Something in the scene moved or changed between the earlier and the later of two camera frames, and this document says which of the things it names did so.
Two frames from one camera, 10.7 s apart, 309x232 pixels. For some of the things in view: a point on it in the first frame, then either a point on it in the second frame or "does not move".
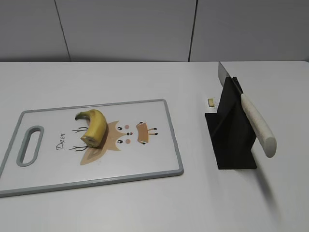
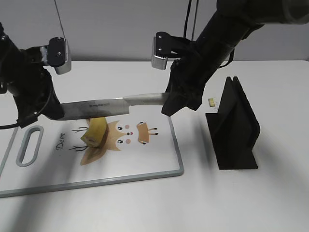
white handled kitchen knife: (260, 126) → (86, 108)
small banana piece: (211, 102) does not move
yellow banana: (97, 127) does not move
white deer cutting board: (45, 152) does not move
